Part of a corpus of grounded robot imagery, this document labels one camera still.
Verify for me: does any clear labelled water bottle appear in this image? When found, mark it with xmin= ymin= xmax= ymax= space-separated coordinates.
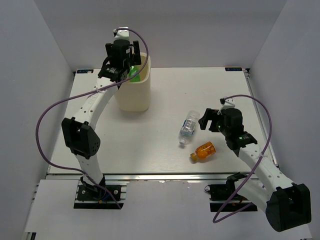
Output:
xmin=179 ymin=110 xmax=200 ymax=147

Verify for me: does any green plastic soda bottle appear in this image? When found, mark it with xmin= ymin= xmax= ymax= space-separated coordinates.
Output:
xmin=128 ymin=65 xmax=141 ymax=83

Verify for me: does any orange juice bottle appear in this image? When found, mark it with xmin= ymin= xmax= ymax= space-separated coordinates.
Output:
xmin=190 ymin=141 xmax=216 ymax=163

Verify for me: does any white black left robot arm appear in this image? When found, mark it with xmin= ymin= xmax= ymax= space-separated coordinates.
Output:
xmin=61 ymin=39 xmax=142 ymax=200

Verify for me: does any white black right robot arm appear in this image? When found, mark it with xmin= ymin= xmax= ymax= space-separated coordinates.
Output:
xmin=198 ymin=108 xmax=312 ymax=232

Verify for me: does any cream plastic bin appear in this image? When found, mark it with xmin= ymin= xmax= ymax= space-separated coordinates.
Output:
xmin=114 ymin=56 xmax=151 ymax=112

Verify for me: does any left blue table sticker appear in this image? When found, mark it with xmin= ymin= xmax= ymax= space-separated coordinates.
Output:
xmin=76 ymin=69 xmax=94 ymax=74

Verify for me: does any blue table sticker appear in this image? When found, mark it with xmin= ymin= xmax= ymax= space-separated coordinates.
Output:
xmin=224 ymin=67 xmax=243 ymax=72
xmin=76 ymin=69 xmax=94 ymax=74

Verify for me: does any right blue table sticker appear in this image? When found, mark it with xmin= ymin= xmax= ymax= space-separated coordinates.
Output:
xmin=224 ymin=67 xmax=243 ymax=72

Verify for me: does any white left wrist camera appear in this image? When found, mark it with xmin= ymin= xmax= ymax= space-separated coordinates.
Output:
xmin=113 ymin=27 xmax=130 ymax=41

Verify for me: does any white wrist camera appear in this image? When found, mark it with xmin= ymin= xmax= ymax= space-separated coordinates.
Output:
xmin=217 ymin=97 xmax=236 ymax=115
xmin=113 ymin=27 xmax=130 ymax=41

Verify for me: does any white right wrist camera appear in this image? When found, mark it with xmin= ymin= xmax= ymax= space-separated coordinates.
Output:
xmin=217 ymin=97 xmax=236 ymax=115

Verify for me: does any aluminium right side rail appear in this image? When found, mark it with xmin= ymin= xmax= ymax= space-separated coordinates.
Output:
xmin=243 ymin=68 xmax=279 ymax=168

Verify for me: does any aluminium rail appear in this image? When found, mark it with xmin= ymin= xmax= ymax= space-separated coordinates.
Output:
xmin=243 ymin=68 xmax=279 ymax=168
xmin=46 ymin=172 xmax=261 ymax=182

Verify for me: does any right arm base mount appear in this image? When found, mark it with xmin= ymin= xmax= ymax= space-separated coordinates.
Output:
xmin=204 ymin=172 xmax=258 ymax=213

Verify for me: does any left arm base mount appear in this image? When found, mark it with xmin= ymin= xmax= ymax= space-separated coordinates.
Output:
xmin=73 ymin=180 xmax=127 ymax=210

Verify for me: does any aluminium front rail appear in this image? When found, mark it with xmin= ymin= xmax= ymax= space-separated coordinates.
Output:
xmin=46 ymin=172 xmax=261 ymax=182

